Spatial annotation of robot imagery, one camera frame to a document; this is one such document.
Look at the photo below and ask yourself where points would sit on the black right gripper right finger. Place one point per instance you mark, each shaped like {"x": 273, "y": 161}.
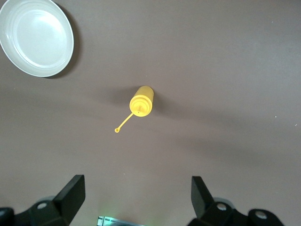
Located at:
{"x": 211, "y": 214}

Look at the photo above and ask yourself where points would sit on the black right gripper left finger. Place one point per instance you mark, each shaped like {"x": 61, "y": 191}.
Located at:
{"x": 58, "y": 212}

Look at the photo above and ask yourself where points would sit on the yellow mustard squeeze bottle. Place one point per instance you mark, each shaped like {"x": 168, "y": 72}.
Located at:
{"x": 143, "y": 101}

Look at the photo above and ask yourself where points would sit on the beige round plate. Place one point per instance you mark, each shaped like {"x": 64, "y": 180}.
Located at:
{"x": 35, "y": 37}

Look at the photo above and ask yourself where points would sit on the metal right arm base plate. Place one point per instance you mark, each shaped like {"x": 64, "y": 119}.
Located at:
{"x": 113, "y": 221}

